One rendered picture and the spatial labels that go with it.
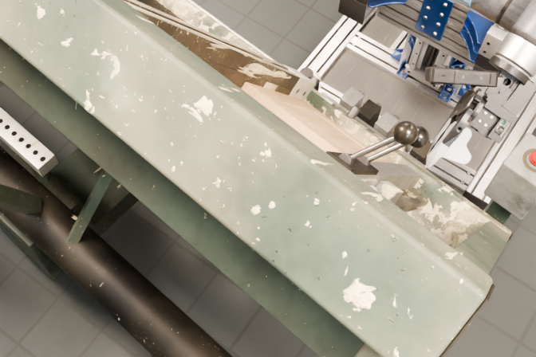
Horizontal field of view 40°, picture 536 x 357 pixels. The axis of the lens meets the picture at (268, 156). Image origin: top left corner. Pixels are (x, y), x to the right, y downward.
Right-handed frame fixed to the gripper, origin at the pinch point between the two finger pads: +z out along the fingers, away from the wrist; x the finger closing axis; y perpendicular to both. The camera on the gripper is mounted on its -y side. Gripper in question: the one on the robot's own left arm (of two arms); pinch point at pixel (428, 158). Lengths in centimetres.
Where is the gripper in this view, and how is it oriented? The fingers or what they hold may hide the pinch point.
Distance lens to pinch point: 126.5
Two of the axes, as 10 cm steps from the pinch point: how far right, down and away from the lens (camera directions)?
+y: 8.3, 5.6, 0.4
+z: -5.6, 8.1, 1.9
